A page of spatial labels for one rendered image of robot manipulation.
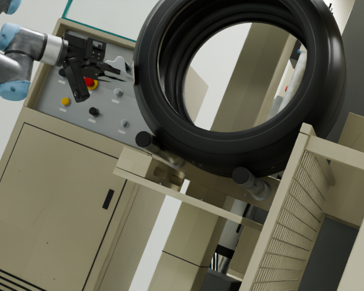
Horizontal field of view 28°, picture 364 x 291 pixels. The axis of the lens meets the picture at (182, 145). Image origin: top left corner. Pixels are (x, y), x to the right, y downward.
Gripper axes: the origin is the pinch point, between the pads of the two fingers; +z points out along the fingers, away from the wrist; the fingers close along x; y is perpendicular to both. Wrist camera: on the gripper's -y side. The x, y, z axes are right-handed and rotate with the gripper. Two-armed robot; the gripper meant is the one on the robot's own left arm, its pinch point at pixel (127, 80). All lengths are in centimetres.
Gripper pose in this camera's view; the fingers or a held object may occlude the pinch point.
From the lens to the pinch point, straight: 196.9
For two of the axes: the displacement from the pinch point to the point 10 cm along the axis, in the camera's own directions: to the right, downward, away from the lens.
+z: 8.8, 2.3, 4.0
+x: -4.6, 2.5, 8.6
